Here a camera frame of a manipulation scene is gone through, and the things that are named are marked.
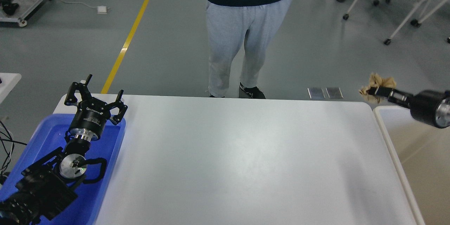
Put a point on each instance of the beige plastic bin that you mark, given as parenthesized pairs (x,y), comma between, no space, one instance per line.
(421,155)

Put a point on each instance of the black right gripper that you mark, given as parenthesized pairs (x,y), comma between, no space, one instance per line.
(429,107)

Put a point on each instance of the right metal floor plate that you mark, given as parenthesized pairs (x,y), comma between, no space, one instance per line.
(334,92)

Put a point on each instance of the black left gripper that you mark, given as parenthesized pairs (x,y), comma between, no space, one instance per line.
(92,114)

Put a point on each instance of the left metal floor plate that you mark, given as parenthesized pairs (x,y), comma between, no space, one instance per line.
(316,93)

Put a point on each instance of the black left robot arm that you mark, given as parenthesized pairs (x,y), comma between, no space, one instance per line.
(64,171)

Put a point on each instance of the metal floor plate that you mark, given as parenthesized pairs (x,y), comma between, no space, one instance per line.
(334,92)
(316,93)

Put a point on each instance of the brown paper ball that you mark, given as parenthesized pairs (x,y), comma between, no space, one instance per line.
(376,81)

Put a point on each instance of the white side table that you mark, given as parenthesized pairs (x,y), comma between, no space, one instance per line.
(8,82)

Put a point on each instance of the white power adapter with cable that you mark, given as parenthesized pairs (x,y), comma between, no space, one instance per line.
(99,9)

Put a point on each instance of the person in grey sweatpants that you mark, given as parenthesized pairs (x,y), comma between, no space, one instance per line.
(232,24)

